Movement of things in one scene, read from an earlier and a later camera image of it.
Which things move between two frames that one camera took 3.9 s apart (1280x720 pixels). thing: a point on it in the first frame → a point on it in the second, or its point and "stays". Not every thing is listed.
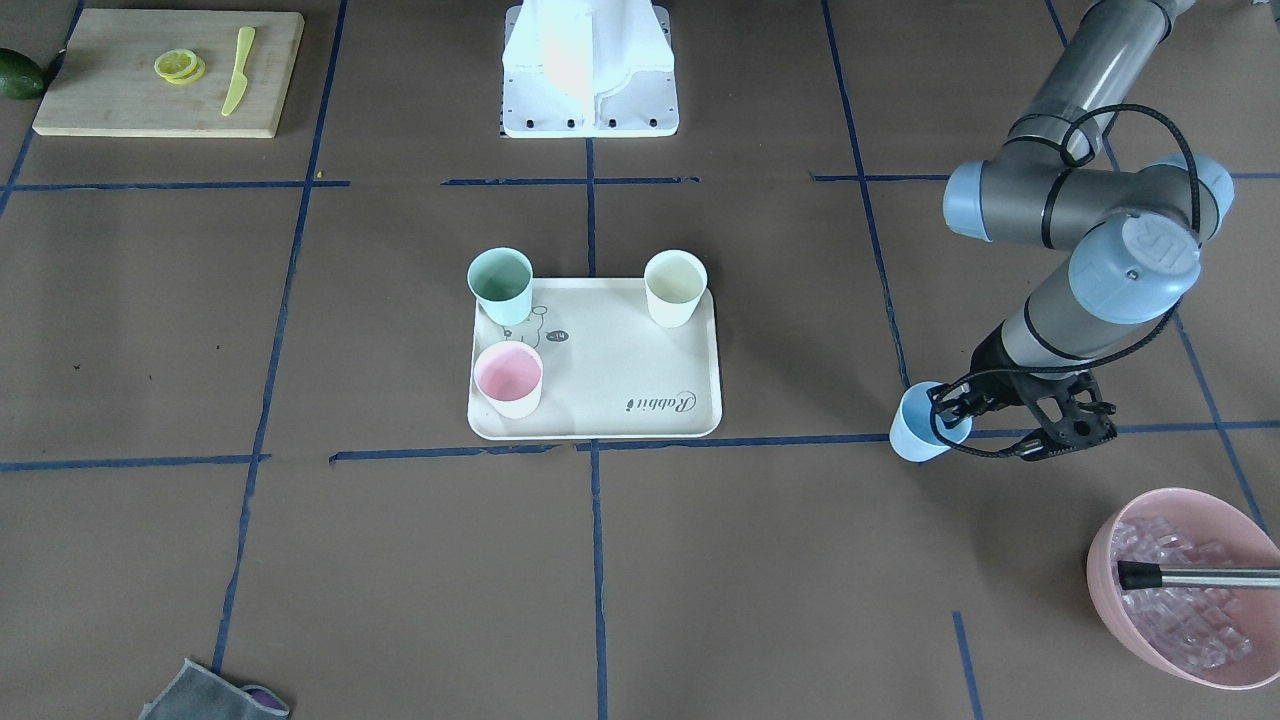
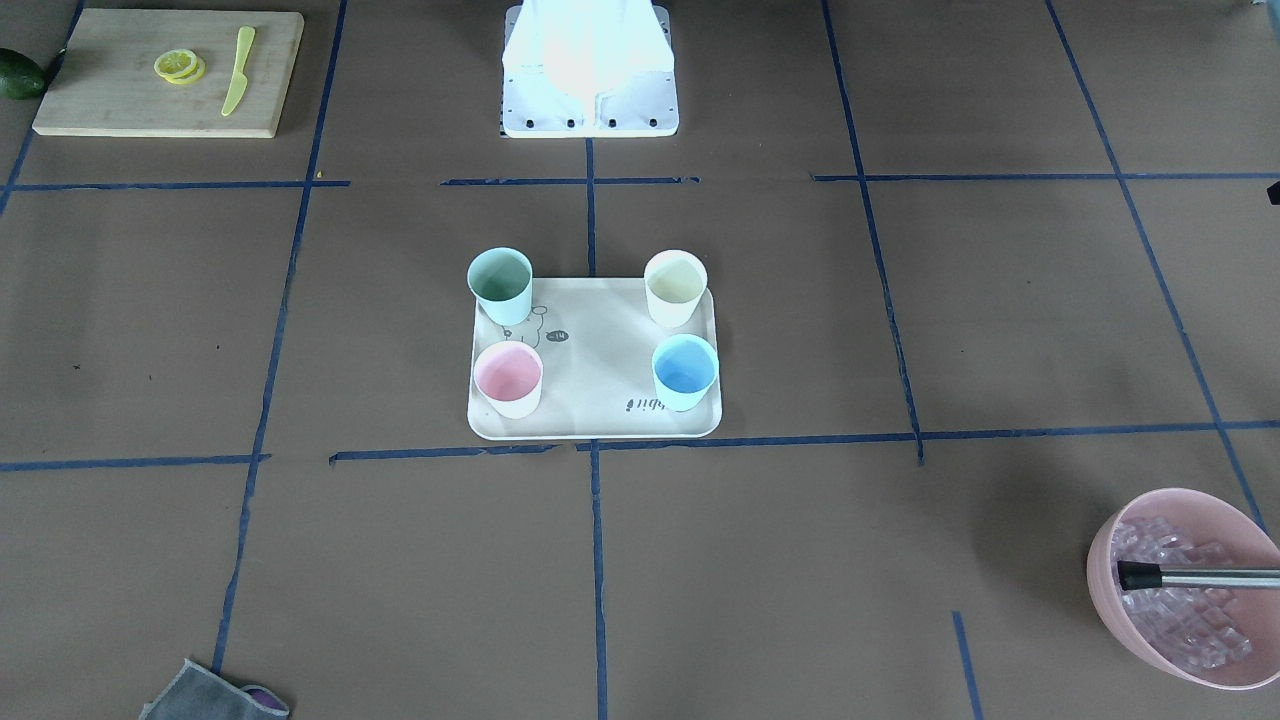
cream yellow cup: x=675 y=282 stays
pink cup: x=509 y=376 stays
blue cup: x=917 y=432 → x=684 y=367
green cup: x=501 y=280 stays
